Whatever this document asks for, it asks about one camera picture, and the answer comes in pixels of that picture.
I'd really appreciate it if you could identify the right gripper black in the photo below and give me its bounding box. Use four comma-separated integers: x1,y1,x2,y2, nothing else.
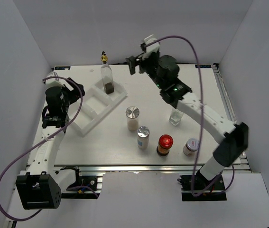
126,51,165,90

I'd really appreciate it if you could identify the glass bottle dark sauce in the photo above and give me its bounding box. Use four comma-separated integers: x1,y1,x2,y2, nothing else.
101,51,114,95

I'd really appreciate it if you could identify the glass bottle clear liquid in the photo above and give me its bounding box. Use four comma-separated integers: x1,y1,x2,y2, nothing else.
168,108,184,126

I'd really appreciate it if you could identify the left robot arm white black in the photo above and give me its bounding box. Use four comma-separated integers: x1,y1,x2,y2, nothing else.
16,76,85,210

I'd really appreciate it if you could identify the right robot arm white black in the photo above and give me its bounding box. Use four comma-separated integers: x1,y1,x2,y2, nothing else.
126,53,249,190

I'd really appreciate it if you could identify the left corner logo sticker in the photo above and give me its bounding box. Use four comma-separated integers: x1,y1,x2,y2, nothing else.
54,66,71,70

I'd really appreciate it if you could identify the corner logo sticker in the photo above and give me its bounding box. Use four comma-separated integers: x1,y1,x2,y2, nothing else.
54,66,71,70
195,64,212,69

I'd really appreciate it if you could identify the white compartment tray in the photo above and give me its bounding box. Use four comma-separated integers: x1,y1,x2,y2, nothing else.
69,79,127,137

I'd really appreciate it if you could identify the shaker jar metal lid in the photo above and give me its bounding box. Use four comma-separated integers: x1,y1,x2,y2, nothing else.
125,106,140,132

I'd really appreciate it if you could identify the right corner logo sticker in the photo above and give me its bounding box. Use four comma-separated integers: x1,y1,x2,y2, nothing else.
195,64,212,69

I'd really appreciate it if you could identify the blue label shaker jar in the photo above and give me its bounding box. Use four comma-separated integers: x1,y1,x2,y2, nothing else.
137,126,150,150

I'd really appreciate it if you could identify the red lid sauce jar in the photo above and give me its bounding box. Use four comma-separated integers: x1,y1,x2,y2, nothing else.
157,134,174,156

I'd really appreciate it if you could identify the white lid small jar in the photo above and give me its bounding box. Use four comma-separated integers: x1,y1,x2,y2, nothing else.
183,138,199,156

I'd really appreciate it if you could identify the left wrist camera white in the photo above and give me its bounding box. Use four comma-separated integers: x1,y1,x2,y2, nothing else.
43,72,64,90

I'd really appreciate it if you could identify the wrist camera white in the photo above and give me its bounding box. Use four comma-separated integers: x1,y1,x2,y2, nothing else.
140,34,160,59
43,72,64,90

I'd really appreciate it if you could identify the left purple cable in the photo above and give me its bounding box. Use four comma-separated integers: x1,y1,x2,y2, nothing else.
0,76,84,219

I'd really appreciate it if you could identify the purple cable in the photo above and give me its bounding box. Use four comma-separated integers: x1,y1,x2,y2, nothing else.
0,76,84,219
148,35,235,197

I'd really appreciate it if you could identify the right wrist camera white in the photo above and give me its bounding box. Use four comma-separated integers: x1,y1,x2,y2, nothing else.
140,34,160,59

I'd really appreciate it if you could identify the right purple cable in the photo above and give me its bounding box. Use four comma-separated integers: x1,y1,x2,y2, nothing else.
148,35,235,197

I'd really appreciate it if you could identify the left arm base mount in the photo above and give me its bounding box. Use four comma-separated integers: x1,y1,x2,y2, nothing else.
55,166,101,200

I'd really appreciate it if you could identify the aluminium table frame rail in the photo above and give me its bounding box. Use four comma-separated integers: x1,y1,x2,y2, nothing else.
212,63,251,172

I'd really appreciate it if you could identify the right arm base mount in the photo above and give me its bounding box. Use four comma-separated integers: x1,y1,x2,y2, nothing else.
177,175,227,202

